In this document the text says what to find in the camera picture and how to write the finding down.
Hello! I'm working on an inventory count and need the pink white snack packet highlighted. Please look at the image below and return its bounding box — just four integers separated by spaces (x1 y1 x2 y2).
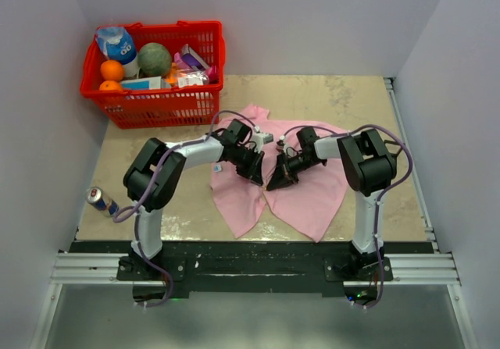
173 66 220 88

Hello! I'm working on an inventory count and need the orange fruit upper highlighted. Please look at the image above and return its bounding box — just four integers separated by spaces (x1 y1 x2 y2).
100 60 124 82

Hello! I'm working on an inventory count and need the orange fruit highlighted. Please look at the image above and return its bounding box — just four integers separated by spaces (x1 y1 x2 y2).
100 60 124 82
98 80 123 91

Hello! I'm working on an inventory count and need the green melon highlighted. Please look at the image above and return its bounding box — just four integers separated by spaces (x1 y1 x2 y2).
137 42 172 77

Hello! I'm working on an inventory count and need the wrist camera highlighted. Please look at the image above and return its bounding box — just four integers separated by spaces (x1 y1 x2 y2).
276 134 291 154
250 131 273 153

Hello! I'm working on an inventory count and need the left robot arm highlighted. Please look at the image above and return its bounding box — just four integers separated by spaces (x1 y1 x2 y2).
116 119 273 280

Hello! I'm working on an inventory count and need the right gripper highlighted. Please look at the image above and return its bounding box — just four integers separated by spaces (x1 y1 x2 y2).
267 152 324 192

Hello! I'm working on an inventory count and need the energy drink can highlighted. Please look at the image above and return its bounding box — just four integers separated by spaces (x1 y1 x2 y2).
85 186 119 217

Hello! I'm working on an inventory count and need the pink garment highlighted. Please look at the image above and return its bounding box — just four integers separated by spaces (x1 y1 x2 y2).
209 104 351 243

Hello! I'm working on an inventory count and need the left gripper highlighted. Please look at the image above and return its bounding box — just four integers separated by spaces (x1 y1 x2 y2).
230 146 264 187

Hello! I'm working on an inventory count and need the red plastic shopping basket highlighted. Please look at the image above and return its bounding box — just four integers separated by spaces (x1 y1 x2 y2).
80 20 226 129

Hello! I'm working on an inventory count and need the small black stand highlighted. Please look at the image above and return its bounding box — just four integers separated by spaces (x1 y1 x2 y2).
384 140 403 159

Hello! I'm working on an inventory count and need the purple white box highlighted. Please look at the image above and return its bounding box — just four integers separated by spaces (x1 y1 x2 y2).
173 44 210 71

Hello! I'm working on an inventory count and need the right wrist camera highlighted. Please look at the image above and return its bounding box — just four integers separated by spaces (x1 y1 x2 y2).
276 134 291 154

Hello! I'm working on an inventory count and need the orange fruit lower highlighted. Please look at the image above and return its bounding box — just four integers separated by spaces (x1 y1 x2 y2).
98 80 123 91

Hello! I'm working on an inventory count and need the blue white plastic bag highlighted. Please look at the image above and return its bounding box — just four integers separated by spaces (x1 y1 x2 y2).
95 27 140 78

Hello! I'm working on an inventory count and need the white blue carton box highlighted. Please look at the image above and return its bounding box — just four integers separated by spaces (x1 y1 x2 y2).
120 77 170 91

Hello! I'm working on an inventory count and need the black metal base frame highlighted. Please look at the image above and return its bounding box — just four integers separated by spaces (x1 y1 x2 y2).
57 241 434 307

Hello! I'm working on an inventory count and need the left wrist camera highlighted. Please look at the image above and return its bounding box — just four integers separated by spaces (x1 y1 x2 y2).
250 131 273 153

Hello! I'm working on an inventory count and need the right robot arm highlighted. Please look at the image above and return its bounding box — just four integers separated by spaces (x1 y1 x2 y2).
266 124 397 281

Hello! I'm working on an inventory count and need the aluminium rail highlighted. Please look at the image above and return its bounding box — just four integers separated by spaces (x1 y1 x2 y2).
50 253 460 286

